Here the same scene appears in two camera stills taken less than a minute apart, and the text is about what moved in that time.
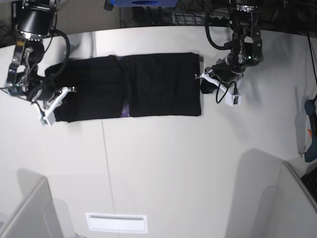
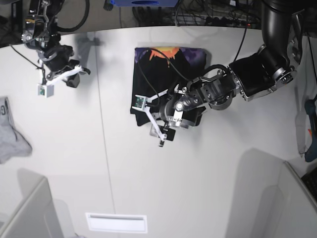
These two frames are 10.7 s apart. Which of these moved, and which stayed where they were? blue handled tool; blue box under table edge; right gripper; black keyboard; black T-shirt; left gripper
Moved: left gripper; black T-shirt; right gripper
Stayed: black keyboard; blue handled tool; blue box under table edge
